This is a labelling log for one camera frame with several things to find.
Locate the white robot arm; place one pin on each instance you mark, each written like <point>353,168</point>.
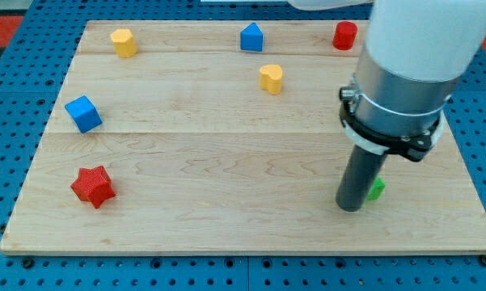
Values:
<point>413,55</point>

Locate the yellow heart block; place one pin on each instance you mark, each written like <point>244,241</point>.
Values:
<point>271,78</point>

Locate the blue cube block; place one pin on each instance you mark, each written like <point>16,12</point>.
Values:
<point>84,114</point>

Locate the wooden board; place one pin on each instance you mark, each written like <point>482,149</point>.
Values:
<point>205,162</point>

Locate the blue house-shaped block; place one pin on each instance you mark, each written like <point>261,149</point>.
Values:
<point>251,38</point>

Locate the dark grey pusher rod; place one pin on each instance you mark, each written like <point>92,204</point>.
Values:
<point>361,171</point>

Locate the green block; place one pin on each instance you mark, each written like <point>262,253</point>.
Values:
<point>376,190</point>

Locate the red cylinder block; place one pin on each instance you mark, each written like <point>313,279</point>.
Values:
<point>344,35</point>

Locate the yellow hexagon block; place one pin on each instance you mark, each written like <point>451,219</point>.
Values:
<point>124,43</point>

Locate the red star block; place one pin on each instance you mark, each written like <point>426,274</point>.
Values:
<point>93,185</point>

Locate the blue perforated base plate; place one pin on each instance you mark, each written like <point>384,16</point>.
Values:
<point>32,68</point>

